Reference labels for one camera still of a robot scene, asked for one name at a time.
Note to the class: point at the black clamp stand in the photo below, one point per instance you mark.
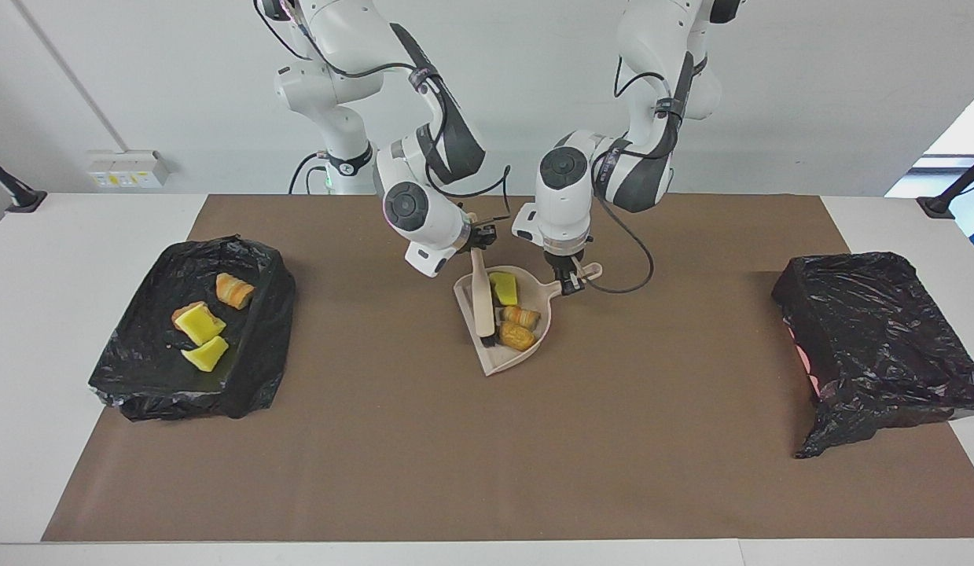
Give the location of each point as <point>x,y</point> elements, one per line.
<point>939,206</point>
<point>23,200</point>

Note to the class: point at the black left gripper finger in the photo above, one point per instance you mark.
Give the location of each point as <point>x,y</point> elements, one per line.
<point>583,274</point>
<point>565,283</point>

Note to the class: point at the notched yellow sponge piece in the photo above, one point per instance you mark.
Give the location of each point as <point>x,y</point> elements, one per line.
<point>201,325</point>

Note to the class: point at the window with grey frame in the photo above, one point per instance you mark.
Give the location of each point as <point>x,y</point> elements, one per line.
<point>966,134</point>

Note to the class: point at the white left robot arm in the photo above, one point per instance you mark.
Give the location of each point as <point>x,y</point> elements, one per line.
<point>565,204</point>

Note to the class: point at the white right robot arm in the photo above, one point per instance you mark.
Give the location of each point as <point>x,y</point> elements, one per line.
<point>424,212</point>

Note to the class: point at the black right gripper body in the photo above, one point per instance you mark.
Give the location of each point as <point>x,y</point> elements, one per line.
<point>483,232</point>

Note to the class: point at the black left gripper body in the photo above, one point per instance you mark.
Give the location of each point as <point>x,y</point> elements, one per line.
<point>565,261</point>

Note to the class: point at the beige plastic dustpan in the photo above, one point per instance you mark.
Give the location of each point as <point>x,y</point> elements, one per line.
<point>504,358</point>

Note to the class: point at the white wall outlet box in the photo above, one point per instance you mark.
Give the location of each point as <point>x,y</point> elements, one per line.
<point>125,169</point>

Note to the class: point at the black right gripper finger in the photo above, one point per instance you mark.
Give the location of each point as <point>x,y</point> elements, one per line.
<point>479,245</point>

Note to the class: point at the beige hand brush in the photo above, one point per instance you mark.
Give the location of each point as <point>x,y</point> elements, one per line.
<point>482,299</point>

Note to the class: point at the pink bin with black bag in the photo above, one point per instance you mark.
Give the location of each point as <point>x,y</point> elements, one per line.
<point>872,338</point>

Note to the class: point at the small yellow sponge piece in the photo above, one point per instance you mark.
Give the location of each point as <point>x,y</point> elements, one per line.
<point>207,354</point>

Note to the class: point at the brown table mat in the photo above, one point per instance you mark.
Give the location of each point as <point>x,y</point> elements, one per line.
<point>534,487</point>

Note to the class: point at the orange striped bread piece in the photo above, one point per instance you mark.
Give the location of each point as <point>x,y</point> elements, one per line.
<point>235,292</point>
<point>523,317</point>

